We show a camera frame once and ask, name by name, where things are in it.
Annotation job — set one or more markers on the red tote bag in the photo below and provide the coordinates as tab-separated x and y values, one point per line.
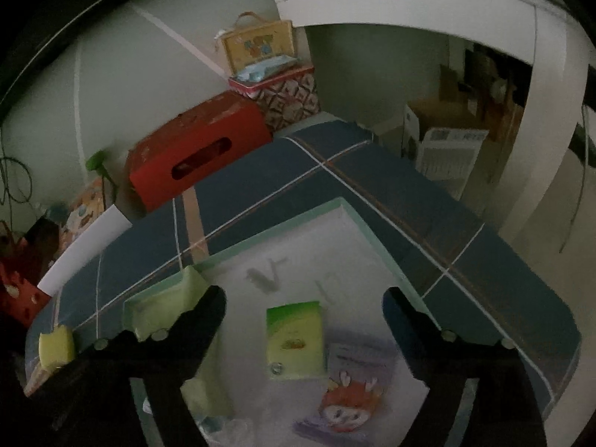
18	288

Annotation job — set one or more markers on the blue wipes pack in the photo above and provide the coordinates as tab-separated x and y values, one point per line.
265	70

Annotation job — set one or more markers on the red patterned tin box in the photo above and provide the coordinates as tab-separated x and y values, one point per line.
288	100

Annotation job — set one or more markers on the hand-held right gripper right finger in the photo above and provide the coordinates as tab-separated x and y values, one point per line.
398	323

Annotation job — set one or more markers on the brown cardboard box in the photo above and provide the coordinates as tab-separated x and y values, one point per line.
465	98

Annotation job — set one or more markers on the red cardboard box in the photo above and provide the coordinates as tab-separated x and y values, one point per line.
209	125

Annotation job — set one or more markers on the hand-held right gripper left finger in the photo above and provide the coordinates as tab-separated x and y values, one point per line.
205	321

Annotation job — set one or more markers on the white desk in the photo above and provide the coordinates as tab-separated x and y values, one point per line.
419	4

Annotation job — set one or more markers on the white cardboard box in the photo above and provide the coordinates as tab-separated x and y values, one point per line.
84	251

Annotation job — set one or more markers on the orange printed box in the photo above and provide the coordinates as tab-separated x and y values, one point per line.
84	214

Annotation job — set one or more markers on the white appliance box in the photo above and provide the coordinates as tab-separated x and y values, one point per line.
447	153

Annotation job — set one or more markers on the green tissue packet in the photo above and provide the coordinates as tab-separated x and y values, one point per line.
293	335

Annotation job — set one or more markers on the purple cartoon tissue packet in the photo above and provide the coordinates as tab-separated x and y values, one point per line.
354	400

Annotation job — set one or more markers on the teal rimmed white tray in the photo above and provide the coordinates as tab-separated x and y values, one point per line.
302	242

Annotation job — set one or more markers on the yellow gift bag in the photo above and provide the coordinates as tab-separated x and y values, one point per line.
258	42

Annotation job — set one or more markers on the yellow sponge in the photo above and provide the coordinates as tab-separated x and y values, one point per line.
56	347

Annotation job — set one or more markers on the yellow-green cloth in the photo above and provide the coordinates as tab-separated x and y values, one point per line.
160	305

